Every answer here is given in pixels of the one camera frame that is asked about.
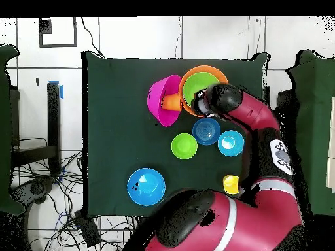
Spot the small green bowl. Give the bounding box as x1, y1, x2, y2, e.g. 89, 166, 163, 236
171, 133, 198, 160

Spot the black metal frame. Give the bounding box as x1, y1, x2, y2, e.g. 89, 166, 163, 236
10, 82, 62, 176

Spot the thin black cable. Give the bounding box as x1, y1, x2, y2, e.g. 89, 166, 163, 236
80, 16, 105, 58

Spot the blue tape strip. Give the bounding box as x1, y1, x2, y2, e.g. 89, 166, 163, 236
48, 80, 64, 100

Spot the green cloth covered side table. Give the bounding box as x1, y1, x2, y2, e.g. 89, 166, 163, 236
0, 43, 26, 216
283, 49, 335, 218

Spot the black power box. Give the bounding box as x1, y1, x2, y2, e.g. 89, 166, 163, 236
73, 209, 102, 248

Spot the medium blue bowl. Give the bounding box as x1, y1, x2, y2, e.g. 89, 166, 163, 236
126, 167, 166, 207

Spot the large green bowl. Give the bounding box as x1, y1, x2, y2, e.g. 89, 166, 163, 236
183, 71, 220, 107

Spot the dark grey chair base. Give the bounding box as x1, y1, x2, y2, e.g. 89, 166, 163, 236
11, 177, 54, 207

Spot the yellow cup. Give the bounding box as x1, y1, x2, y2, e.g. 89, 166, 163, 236
222, 175, 240, 195

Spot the large orange bowl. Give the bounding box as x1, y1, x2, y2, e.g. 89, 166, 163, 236
178, 65, 229, 118

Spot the large pink bowl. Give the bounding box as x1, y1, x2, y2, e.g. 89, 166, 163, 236
146, 74, 183, 128

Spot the dark blue bowl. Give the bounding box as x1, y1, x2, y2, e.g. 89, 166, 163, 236
192, 117, 221, 146

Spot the dark green tablecloth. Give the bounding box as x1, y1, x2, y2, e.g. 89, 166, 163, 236
81, 50, 270, 219

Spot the tangle of floor cables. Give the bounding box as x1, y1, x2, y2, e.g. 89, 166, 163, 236
11, 137, 139, 251

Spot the black square floor frame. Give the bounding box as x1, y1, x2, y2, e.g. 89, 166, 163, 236
38, 16, 79, 48

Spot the small light blue bowl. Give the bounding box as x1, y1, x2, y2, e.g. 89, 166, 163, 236
217, 129, 245, 158

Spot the orange cup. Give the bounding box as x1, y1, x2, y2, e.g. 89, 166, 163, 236
161, 93, 182, 112

